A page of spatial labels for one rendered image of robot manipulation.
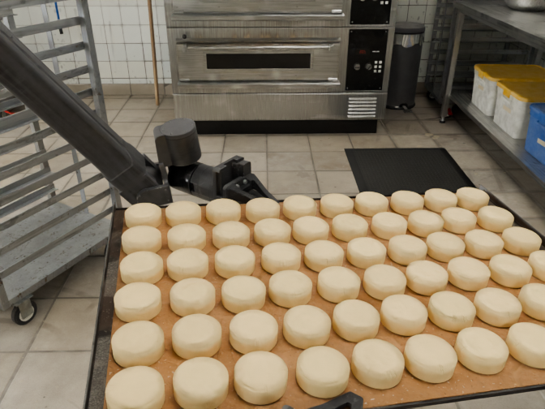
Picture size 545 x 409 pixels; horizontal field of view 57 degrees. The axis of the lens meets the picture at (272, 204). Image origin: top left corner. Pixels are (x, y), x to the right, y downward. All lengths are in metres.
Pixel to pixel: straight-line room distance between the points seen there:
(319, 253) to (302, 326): 0.14
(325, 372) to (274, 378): 0.05
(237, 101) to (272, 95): 0.25
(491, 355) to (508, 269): 0.17
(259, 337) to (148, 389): 0.12
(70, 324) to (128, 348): 1.67
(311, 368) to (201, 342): 0.11
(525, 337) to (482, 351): 0.06
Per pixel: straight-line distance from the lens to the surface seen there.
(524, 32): 3.04
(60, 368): 2.03
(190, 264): 0.62
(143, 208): 0.74
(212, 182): 0.82
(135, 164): 0.82
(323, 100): 3.66
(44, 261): 2.31
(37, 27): 2.02
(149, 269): 0.61
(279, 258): 0.63
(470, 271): 0.67
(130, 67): 4.76
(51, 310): 2.28
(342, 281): 0.60
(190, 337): 0.52
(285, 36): 3.53
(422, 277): 0.64
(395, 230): 0.72
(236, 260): 0.62
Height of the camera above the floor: 1.39
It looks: 30 degrees down
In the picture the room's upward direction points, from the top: straight up
